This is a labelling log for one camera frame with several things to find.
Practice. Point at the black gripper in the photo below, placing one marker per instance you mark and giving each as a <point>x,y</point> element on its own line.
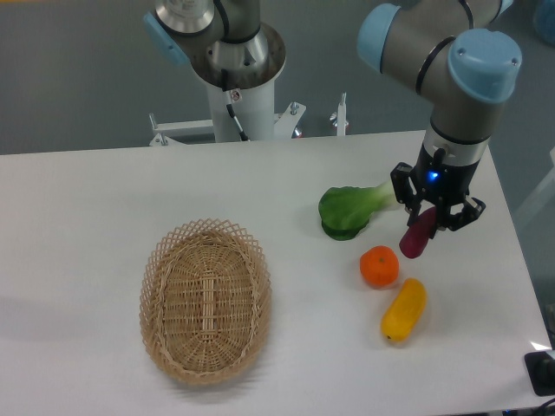
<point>443,184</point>

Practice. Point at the orange tangerine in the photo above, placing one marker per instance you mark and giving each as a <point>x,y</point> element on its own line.
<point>379,266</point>

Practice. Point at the yellow mango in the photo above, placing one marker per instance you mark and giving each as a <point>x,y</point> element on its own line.
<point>405,311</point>

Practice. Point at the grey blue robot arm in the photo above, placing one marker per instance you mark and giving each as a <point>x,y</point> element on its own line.
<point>440,49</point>

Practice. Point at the woven wicker basket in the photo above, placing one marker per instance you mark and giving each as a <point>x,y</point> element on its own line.
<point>205,302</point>

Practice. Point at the white metal base frame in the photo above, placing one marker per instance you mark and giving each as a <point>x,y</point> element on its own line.
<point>286,125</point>

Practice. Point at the black device at table edge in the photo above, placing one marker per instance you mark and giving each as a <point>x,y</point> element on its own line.
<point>540,369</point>

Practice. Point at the purple sweet potato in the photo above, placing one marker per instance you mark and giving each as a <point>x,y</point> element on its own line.
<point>415,239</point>

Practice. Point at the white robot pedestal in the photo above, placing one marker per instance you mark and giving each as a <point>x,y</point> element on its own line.
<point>240,85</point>

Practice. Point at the green bok choy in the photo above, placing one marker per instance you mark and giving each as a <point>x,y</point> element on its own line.
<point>347,210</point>

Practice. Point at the blue object in corner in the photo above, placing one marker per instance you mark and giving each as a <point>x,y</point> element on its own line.
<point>543,21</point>

